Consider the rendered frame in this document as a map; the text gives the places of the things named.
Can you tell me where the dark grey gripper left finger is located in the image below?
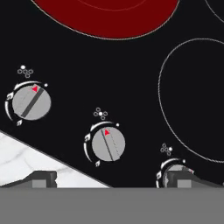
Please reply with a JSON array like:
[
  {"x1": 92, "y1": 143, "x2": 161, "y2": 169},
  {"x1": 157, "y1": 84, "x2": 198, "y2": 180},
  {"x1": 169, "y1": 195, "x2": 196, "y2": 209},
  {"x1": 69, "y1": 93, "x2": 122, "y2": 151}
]
[{"x1": 2, "y1": 171, "x2": 58, "y2": 189}]

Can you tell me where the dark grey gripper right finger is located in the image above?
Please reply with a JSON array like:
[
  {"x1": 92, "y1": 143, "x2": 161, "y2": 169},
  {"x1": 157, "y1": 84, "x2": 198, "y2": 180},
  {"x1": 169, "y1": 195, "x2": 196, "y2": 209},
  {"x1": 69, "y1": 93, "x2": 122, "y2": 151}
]
[{"x1": 167, "y1": 171, "x2": 223, "y2": 189}]

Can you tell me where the grey hob knob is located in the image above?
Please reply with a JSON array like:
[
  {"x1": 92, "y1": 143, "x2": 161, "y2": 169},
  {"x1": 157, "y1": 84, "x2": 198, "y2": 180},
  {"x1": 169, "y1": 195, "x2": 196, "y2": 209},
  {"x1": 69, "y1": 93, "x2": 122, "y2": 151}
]
[
  {"x1": 162, "y1": 164, "x2": 195, "y2": 189},
  {"x1": 91, "y1": 126, "x2": 127, "y2": 163},
  {"x1": 11, "y1": 84, "x2": 53, "y2": 121}
]

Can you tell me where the black glass hob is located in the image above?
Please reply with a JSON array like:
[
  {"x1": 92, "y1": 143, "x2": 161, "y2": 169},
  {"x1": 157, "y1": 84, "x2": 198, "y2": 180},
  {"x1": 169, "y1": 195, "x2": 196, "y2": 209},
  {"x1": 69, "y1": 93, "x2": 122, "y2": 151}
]
[{"x1": 0, "y1": 0, "x2": 224, "y2": 189}]

